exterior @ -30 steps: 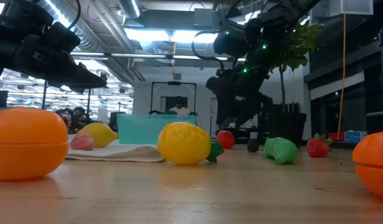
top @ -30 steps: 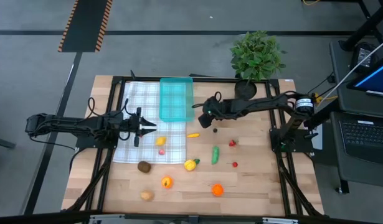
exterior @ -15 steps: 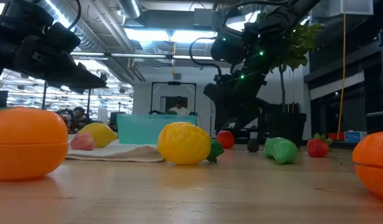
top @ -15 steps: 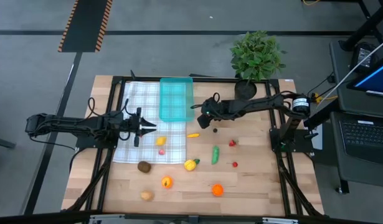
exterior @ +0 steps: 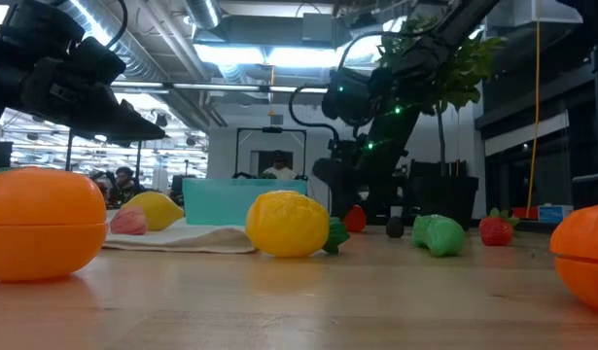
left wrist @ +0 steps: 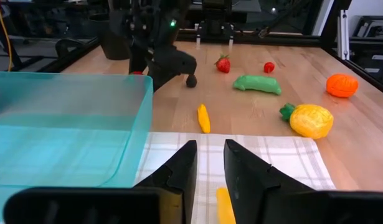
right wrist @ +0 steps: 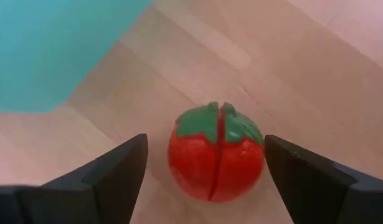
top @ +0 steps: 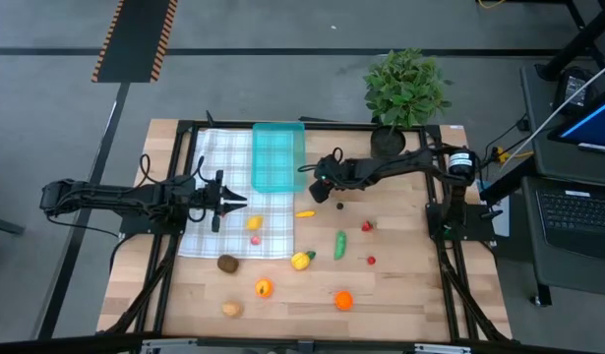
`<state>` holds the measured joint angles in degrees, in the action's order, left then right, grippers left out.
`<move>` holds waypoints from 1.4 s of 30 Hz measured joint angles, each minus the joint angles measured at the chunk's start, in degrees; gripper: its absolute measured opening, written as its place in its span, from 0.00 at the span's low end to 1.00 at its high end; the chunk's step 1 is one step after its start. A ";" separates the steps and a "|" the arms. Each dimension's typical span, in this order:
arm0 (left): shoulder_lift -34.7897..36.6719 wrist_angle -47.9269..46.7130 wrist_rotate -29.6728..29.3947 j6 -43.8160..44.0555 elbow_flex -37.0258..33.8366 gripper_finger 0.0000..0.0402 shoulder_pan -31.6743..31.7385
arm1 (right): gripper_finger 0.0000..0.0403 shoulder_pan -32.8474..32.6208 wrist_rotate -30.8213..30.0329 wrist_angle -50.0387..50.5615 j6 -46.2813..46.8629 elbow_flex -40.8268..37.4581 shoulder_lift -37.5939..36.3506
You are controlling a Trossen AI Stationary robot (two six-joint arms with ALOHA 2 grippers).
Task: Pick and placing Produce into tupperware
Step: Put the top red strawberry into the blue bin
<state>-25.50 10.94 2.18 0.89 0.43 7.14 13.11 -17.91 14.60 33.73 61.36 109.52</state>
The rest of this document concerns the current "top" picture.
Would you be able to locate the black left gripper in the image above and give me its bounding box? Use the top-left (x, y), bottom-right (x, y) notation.
top-left (186, 169), bottom-right (248, 234)

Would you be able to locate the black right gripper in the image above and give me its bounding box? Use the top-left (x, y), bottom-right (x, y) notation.
top-left (297, 154), bottom-right (355, 205)

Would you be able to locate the brown toy kiwi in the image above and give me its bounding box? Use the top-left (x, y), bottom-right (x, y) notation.
top-left (216, 254), bottom-right (240, 275)

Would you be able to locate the green toy pea pod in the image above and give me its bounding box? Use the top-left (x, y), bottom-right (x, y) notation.
top-left (333, 230), bottom-right (348, 262)

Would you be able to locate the yellow toy pineapple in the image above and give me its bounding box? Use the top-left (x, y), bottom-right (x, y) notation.
top-left (290, 250), bottom-right (317, 271)

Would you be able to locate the orange toy persimmon with leaf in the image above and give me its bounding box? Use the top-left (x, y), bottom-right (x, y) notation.
top-left (254, 277), bottom-right (274, 299)

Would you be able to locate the tan toy potato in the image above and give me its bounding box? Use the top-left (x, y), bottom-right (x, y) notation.
top-left (221, 300), bottom-right (245, 319)

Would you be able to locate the orange toy mandarin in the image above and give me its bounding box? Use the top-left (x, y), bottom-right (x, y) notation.
top-left (333, 290), bottom-right (355, 312)

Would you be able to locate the teal plastic tupperware container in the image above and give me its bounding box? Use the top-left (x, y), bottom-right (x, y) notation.
top-left (251, 122), bottom-right (308, 194)

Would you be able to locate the white grey checkered cloth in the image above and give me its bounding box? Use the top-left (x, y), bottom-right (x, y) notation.
top-left (177, 128), bottom-right (296, 261)

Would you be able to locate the green plant in black pot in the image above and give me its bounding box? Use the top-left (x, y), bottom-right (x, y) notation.
top-left (363, 47), bottom-right (454, 164)

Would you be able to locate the black orange striped floor mat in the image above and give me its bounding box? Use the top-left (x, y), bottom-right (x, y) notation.
top-left (91, 0), bottom-right (179, 84)

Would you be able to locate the grey furniture leg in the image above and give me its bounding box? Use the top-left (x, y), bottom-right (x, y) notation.
top-left (0, 214), bottom-right (27, 237)

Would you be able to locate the black laptop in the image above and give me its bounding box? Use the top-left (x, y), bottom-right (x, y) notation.
top-left (535, 186), bottom-right (605, 262)

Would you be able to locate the black power adapter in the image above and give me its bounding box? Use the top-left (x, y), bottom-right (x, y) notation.
top-left (552, 66), bottom-right (598, 117)

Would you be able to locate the monitor with blue screen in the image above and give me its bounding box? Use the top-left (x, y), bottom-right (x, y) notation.
top-left (547, 83), bottom-right (605, 157)

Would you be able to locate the black stand beam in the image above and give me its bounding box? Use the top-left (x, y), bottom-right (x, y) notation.
top-left (535, 0), bottom-right (605, 83)

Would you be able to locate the black aluminium table frame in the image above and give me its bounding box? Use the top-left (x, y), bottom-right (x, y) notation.
top-left (97, 111), bottom-right (514, 345)

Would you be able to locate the yellow cable plug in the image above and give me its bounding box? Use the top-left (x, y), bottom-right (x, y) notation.
top-left (493, 146), bottom-right (534, 166)

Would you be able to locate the white cable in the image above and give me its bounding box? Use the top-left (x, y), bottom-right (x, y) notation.
top-left (501, 58), bottom-right (605, 168)

